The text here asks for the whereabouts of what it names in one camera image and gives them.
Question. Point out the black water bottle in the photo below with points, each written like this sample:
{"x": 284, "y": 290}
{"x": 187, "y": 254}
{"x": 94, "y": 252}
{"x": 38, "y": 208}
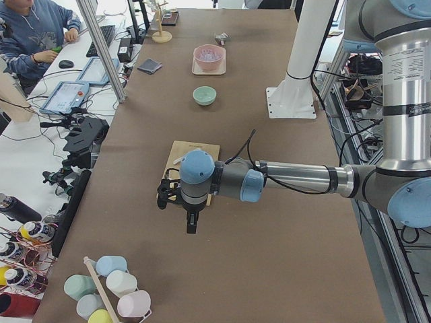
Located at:
{"x": 16, "y": 210}

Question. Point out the black computer mouse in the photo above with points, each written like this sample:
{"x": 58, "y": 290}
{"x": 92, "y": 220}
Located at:
{"x": 66, "y": 64}

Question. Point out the far teach pendant tablet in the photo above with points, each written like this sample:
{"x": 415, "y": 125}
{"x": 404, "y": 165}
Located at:
{"x": 93, "y": 73}

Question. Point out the wooden cup tree stand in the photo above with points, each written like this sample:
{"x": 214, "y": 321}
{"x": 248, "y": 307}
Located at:
{"x": 160, "y": 36}

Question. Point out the yellow cup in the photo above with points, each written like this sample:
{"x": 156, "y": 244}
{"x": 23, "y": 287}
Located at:
{"x": 100, "y": 316}

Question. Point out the white ceramic spoon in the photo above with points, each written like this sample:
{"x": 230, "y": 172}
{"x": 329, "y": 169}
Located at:
{"x": 177, "y": 160}

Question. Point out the pink bowl of ice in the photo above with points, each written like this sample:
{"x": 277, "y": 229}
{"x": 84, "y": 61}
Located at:
{"x": 209, "y": 56}

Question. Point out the mint green bowl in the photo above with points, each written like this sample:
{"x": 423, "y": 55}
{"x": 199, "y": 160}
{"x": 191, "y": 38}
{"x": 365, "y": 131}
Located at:
{"x": 204, "y": 95}

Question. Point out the cream serving tray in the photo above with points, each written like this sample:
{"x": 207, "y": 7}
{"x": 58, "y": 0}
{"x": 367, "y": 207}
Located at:
{"x": 220, "y": 69}

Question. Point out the grey cup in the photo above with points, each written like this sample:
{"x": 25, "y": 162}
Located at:
{"x": 88, "y": 304}

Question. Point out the aluminium frame post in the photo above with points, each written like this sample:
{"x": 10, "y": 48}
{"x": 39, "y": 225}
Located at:
{"x": 89, "y": 17}

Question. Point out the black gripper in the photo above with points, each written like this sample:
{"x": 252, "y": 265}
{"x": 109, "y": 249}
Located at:
{"x": 191, "y": 209}

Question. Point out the person in blue hoodie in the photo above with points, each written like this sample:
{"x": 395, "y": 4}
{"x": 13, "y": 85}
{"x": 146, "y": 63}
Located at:
{"x": 37, "y": 28}

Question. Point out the bamboo cutting board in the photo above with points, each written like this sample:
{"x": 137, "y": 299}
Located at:
{"x": 197, "y": 164}

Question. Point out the grey folded cloth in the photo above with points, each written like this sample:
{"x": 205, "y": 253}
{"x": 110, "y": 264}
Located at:
{"x": 150, "y": 66}

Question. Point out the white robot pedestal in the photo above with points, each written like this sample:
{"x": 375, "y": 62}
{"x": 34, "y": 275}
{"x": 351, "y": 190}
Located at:
{"x": 293, "y": 97}

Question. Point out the teach pendant tablet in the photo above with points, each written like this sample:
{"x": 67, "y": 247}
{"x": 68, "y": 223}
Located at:
{"x": 93, "y": 73}
{"x": 66, "y": 96}

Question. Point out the white cup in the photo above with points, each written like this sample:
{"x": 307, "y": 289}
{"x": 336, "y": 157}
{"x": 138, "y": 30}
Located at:
{"x": 121, "y": 283}

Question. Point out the green cup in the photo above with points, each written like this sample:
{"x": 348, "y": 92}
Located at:
{"x": 77, "y": 286}

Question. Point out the light blue cup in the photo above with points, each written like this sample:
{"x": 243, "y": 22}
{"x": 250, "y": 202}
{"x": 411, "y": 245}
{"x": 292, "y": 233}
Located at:
{"x": 106, "y": 264}

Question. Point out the metal ice scoop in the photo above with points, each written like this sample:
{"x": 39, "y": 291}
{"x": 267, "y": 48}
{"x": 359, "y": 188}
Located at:
{"x": 221, "y": 38}

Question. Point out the pink cup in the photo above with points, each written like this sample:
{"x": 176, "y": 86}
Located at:
{"x": 135, "y": 304}

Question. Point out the near teach pendant tablet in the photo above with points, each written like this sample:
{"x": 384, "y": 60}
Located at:
{"x": 66, "y": 96}

